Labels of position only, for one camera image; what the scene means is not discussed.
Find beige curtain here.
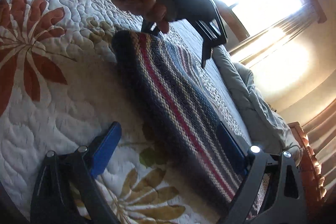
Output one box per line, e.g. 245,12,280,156
228,3,336,196

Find dark red wooden headboard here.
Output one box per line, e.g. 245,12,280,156
288,122,326,220

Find light blue bed sheet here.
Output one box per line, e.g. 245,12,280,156
166,20,252,144

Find striped blue knit sweater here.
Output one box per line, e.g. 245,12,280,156
111,30,271,219

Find grey green comforter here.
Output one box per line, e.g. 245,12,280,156
213,47,303,165

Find white floral quilt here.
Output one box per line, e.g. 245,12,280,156
1,0,229,223

